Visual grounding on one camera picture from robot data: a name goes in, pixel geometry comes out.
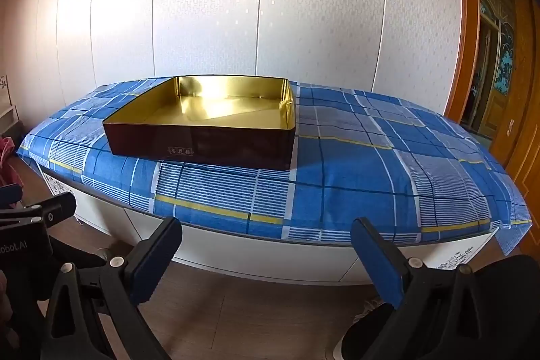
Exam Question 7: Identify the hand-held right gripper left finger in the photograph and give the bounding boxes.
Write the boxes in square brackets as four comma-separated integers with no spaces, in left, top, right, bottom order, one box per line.
[40,216,183,360]

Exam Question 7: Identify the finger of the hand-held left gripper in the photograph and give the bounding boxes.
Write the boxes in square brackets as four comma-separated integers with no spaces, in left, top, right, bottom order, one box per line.
[0,184,23,203]
[0,192,77,228]

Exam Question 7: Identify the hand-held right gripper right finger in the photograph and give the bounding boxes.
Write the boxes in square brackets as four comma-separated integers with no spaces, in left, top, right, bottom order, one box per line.
[351,217,503,360]

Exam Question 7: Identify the dark brown box gold inside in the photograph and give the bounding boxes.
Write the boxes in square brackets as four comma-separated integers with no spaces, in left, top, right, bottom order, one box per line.
[102,75,299,171]

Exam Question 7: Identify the person's left hand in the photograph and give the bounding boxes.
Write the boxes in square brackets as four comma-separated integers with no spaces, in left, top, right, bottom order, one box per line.
[0,271,16,348]

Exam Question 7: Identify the red ruffled cloth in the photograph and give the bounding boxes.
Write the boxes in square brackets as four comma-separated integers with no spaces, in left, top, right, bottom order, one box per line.
[0,136,20,179]

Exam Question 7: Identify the person's right white shoe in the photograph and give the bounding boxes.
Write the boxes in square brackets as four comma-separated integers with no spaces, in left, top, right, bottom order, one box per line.
[353,296,383,323]

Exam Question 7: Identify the white shelf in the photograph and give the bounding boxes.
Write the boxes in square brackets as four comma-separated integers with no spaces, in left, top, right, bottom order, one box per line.
[0,73,22,135]

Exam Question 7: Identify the blue plaid cloth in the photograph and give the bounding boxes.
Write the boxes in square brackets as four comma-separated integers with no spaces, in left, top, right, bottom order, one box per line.
[17,78,533,257]

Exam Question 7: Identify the white cabinet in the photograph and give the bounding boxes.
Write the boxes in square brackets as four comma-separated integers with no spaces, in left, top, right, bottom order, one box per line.
[40,170,507,287]

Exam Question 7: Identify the ornate wooden door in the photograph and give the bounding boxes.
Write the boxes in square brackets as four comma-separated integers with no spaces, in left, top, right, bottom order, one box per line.
[461,0,520,141]

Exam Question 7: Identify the wooden door frame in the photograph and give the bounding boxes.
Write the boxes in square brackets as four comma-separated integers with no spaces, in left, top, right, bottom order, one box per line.
[445,0,540,226]

